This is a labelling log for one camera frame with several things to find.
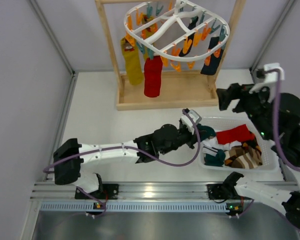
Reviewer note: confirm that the navy sock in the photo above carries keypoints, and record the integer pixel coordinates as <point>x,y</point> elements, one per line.
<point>214,62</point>
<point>189,41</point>

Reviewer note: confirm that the navy sock on right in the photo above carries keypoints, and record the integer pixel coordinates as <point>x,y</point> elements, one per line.
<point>214,62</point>

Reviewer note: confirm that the white plastic basket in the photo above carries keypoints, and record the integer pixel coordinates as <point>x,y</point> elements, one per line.
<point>269,158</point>

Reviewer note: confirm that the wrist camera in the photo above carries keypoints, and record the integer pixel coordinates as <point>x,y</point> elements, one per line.
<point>190,119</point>
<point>269,74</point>

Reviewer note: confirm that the mustard yellow plain sock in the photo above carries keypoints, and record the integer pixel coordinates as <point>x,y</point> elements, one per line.
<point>147,32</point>

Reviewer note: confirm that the slotted cable duct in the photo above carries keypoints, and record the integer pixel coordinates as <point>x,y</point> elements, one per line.
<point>166,207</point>

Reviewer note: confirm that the mustard yellow bear sock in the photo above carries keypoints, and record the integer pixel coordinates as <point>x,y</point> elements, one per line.
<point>132,62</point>

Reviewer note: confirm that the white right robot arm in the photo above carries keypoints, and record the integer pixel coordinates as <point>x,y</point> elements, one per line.
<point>278,121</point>

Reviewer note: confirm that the navy sock in middle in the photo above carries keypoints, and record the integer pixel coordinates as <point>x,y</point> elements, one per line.
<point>189,41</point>

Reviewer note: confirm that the teal green sock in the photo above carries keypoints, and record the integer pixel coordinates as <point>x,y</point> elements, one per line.
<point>205,132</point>

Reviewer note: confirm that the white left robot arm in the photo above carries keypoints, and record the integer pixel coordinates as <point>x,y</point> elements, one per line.
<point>75,163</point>

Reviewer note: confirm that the teal sock in basket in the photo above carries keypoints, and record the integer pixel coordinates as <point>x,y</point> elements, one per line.
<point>216,160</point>

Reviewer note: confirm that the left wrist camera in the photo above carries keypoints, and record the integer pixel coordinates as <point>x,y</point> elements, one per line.
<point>190,119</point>

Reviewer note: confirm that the white round clip hanger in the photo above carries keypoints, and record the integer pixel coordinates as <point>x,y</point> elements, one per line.
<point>172,30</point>

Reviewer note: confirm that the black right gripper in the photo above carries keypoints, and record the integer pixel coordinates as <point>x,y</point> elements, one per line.
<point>241,99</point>

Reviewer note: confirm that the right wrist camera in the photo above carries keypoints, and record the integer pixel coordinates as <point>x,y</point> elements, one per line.
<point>269,74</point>

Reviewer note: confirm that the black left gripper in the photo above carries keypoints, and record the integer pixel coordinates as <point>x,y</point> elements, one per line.
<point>192,135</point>

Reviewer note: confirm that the red sock in basket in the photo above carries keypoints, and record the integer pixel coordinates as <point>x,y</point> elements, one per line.
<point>240,133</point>

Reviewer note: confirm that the red sock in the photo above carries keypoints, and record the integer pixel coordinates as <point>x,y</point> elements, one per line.
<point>152,77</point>
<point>240,133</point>

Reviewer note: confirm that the brown striped sock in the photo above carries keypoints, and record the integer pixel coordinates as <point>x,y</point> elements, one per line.
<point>247,156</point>

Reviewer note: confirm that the wooden hanger stand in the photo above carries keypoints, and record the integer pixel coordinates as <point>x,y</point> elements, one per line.
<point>179,89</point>

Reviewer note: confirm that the aluminium mounting rail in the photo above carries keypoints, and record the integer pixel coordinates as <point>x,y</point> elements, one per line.
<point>128,191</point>

